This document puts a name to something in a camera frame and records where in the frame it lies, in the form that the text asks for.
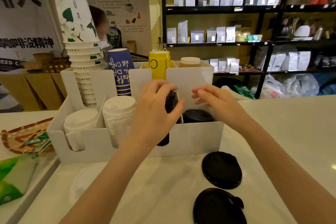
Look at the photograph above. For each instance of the brown paper box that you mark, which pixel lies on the brown paper box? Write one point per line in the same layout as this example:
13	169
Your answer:
131	46

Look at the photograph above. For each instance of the person's right forearm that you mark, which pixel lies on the person's right forearm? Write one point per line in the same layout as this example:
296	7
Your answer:
283	168

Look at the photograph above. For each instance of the black shelf unit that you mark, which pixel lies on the black shelf unit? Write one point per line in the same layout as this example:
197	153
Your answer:
262	8

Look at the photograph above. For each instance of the green and white packet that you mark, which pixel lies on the green and white packet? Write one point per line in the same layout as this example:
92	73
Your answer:
13	176

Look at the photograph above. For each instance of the person's left thumb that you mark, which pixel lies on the person's left thumb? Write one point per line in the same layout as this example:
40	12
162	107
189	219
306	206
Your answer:
175	112

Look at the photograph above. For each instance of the white cup and lid organizer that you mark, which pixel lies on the white cup and lid organizer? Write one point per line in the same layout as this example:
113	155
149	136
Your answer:
194	137

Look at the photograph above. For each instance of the stack of white lids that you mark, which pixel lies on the stack of white lids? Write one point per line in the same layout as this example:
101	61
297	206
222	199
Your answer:
78	124
118	116

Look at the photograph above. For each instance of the stack of black lids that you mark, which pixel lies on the stack of black lids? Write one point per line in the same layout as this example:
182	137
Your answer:
172	101

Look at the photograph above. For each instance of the stack of blue paper cups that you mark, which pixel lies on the stack of blue paper cups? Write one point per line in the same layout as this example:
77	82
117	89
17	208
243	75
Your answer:
120	71

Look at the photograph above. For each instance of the illustrated coffee poster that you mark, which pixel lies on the illustrated coffee poster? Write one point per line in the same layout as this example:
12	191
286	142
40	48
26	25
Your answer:
118	3

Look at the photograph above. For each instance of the black cup lid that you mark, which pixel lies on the black cup lid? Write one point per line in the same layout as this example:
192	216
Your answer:
221	170
217	209

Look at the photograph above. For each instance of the person's right hand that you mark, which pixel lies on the person's right hand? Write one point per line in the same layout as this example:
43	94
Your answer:
225	108

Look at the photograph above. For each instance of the person's left hand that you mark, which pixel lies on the person's left hand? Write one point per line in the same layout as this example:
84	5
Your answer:
149	118

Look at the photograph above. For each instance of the woven basket tray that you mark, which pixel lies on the woven basket tray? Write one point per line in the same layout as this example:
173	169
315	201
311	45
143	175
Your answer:
15	137

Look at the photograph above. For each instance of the stack of yellow paper cups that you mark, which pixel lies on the stack of yellow paper cups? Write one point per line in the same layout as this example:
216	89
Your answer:
158	65

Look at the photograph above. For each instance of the row of large white bags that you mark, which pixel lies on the row of large white bags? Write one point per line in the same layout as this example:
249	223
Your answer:
291	61

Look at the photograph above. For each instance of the green plastic bag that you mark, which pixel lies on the green plastic bag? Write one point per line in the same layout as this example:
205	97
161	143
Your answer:
244	92

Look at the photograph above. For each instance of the yellow and green box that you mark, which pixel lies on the yellow and green box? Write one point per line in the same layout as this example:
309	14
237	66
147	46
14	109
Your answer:
254	38

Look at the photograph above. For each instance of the black bag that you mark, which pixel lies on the black bag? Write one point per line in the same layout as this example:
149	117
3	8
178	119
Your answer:
115	38

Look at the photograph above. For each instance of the person's right thumb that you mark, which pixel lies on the person's right thumb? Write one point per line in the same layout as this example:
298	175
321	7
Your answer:
203	102

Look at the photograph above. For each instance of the kettles and coffee gear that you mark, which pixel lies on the kettles and coffee gear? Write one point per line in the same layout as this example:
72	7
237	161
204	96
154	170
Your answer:
304	31

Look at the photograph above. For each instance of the green sachet packets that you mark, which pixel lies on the green sachet packets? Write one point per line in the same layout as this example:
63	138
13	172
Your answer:
39	142

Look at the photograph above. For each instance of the white banner with black characters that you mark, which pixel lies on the white banner with black characters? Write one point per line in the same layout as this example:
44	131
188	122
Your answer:
23	21

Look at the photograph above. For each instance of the row of small white bags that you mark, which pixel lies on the row of small white bags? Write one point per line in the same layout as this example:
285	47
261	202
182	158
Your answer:
225	65

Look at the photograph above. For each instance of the stack of leaf print cups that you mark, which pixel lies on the stack of leaf print cups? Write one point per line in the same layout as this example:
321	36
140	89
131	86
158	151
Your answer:
76	21

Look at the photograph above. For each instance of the row of gold jars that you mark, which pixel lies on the row of gold jars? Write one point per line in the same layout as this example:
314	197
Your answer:
56	65

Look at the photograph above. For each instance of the black lids in organizer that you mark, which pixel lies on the black lids in organizer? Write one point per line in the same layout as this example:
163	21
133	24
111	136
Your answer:
196	116

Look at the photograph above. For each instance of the person's left forearm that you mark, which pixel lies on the person's left forearm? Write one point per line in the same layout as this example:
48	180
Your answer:
110	184

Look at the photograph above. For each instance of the row of grey coffee bags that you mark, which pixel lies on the row of grey coffee bags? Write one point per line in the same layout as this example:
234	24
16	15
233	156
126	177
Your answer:
199	34

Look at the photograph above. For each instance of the clear plastic bags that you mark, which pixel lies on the clear plastic bags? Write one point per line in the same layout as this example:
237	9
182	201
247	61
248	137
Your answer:
294	86

